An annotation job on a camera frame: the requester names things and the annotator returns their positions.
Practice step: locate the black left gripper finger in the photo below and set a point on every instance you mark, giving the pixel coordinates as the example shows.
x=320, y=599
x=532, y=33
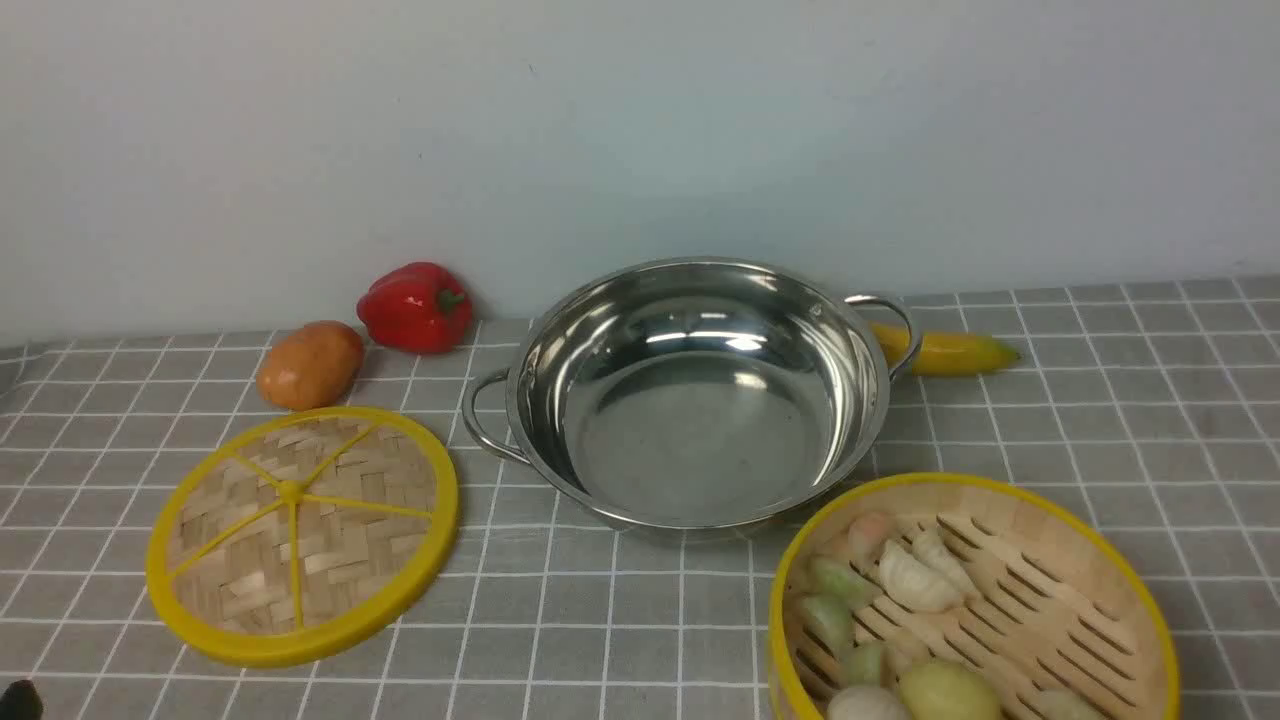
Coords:
x=21, y=701

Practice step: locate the yellow bamboo steamer lid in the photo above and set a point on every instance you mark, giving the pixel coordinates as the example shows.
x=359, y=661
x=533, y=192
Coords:
x=300, y=538

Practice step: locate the yellow bamboo steamer basket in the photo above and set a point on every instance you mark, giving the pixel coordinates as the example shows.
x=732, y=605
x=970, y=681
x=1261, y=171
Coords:
x=1065, y=628

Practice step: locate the stainless steel pot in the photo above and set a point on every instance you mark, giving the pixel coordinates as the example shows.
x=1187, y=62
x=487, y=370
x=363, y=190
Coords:
x=696, y=394

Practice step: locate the brown potato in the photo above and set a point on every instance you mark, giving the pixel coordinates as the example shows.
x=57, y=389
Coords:
x=312, y=367

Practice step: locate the red bell pepper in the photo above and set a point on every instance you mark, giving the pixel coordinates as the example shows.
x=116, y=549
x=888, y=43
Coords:
x=419, y=308

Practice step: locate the green dumpling lower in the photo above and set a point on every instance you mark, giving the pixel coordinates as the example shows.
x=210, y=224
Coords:
x=829, y=620

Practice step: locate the green dumpling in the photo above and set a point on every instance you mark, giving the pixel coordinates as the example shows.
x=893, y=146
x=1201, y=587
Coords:
x=837, y=579
x=829, y=620

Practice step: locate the green dumpling upper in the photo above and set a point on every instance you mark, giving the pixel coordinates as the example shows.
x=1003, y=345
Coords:
x=837, y=579

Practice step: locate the white bun at edge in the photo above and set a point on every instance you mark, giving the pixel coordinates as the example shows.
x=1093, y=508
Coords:
x=866, y=702

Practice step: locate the pink dumpling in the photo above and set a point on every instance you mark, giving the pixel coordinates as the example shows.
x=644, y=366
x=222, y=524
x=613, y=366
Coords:
x=867, y=534

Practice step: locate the pale round bun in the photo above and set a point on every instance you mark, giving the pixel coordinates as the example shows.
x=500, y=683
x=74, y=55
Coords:
x=941, y=689

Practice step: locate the white dumpling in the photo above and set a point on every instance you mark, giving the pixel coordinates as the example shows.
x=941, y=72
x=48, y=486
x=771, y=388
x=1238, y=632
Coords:
x=924, y=575

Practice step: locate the yellow banana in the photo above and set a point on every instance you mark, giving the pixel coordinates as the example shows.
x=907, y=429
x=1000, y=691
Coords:
x=946, y=354

